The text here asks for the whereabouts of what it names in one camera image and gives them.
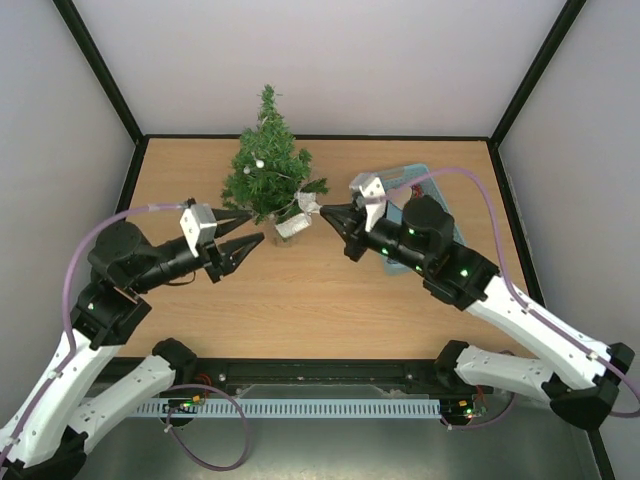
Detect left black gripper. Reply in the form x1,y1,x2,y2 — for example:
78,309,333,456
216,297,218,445
132,209,266,293

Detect white mesh bow ornament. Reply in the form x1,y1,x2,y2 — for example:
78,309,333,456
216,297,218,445
296,192,321,215

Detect light blue plastic basket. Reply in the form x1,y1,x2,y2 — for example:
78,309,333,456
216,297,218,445
376,164,468,275

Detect small green christmas tree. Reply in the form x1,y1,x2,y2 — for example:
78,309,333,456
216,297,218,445
221,84,329,245

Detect fairy light string white beads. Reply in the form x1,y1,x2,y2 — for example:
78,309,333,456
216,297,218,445
236,140,321,241

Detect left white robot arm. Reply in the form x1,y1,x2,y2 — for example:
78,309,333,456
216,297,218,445
1,200,264,479

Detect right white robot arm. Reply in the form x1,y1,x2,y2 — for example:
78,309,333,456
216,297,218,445
320,196,635,431

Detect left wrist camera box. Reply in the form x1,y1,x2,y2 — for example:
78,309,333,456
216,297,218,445
180,203,217,257

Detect black frame rail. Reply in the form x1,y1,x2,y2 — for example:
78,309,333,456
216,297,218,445
60,356,581,393

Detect white cable duct rail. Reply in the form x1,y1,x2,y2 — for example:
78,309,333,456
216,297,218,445
131,398,441,419

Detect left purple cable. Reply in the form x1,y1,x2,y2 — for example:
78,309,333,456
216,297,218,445
0,204,249,473

